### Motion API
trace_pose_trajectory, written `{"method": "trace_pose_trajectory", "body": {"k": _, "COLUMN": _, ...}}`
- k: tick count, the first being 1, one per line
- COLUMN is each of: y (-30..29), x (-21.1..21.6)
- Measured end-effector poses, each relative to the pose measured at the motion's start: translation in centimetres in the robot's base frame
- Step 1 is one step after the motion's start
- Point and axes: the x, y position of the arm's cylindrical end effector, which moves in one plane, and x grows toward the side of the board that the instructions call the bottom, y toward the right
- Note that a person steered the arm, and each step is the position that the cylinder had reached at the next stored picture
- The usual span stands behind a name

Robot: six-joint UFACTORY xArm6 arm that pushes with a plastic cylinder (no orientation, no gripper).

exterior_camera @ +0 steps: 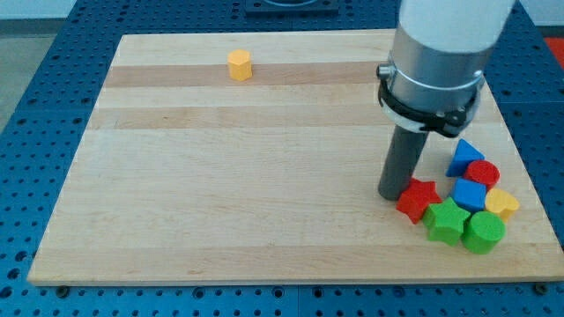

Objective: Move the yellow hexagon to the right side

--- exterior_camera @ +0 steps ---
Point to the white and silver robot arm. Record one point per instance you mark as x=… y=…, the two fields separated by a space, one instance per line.
x=432 y=79

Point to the yellow hexagon block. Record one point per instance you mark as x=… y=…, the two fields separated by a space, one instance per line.
x=239 y=65

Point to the light wooden board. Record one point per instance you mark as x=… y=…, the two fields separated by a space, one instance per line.
x=184 y=176

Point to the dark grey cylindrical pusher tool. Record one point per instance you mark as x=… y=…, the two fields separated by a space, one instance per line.
x=400 y=163

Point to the red star block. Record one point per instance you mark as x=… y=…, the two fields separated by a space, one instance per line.
x=414 y=200

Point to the green star block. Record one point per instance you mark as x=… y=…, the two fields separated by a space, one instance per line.
x=445 y=221

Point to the blue triangle block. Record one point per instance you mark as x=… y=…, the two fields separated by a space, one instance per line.
x=465 y=153

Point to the blue cube block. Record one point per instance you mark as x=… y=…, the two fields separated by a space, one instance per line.
x=469 y=195

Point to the red cylinder block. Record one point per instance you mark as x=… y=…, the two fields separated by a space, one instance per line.
x=483 y=172

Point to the green cylinder block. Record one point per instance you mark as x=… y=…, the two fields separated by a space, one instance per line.
x=483 y=232

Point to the yellow heart block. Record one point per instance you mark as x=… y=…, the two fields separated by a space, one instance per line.
x=501 y=203

